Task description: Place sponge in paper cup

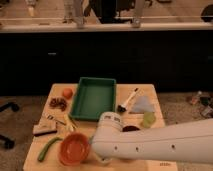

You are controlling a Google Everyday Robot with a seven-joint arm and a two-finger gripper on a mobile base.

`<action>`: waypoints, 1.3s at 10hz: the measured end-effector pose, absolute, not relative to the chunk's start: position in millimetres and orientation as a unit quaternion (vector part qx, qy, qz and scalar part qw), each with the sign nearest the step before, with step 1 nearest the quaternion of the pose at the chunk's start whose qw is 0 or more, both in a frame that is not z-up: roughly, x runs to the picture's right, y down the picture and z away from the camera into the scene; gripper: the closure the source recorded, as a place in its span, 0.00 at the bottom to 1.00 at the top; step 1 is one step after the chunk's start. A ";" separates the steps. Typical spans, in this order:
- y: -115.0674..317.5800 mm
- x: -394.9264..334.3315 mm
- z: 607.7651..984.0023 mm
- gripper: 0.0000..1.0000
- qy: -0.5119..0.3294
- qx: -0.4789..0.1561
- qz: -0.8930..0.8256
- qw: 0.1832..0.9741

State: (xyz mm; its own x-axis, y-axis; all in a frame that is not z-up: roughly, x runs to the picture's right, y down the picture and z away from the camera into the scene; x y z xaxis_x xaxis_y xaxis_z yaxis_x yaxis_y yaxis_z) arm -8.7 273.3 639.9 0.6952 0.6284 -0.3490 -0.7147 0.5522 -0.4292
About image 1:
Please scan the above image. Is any yellow banana peel toy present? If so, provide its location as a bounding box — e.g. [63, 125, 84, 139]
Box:
[64, 115, 77, 132]

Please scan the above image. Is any dark red grape bunch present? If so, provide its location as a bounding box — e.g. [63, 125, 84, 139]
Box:
[49, 98, 67, 111]

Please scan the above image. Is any green pea pod toy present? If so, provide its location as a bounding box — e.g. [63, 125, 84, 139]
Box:
[37, 137, 62, 162]

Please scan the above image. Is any clutter on right floor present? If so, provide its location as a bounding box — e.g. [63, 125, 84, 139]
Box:
[186, 91, 213, 118]

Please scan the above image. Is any black office chair base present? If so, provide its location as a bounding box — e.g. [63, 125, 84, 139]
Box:
[0, 101, 20, 150]

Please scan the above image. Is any orange plastic bowl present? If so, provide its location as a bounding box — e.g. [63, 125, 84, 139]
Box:
[58, 132, 90, 166]

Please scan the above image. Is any green plastic tray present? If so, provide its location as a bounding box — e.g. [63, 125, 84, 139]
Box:
[69, 77, 116, 121]

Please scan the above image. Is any wooden block brush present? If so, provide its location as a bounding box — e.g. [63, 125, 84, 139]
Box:
[33, 123, 57, 136]

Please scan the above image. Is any small orange ball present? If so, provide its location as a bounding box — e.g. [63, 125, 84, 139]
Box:
[62, 88, 73, 99]

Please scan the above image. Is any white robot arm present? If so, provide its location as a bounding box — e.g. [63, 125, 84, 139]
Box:
[91, 112, 213, 164]

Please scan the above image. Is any yellow green sponge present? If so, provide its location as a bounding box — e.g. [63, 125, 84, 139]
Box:
[142, 112, 156, 128]

